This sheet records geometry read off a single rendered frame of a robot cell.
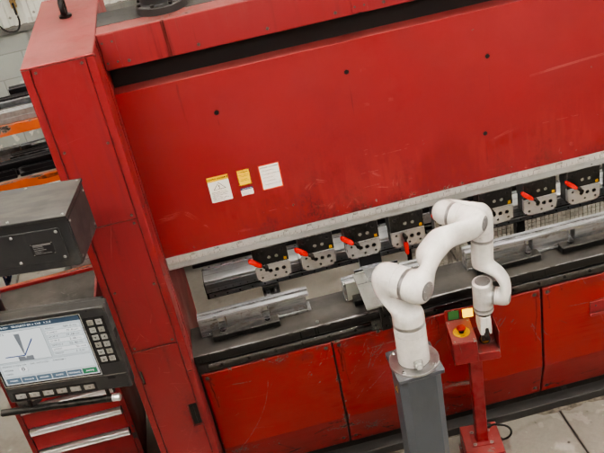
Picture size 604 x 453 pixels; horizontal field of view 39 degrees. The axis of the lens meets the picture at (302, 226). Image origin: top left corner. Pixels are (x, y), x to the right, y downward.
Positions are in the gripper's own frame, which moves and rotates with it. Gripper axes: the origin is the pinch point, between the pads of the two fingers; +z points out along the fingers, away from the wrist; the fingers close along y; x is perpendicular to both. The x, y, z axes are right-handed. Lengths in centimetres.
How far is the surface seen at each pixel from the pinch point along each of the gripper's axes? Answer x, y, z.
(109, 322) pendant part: -135, 46, -83
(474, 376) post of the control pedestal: -6.4, 2.7, 20.3
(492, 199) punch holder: 13, -35, -45
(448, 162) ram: -4, -35, -68
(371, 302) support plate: -46, -5, -26
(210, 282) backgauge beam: -117, -44, -20
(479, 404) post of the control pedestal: -5.1, 4.2, 37.3
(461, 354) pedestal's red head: -11.7, 6.4, 1.7
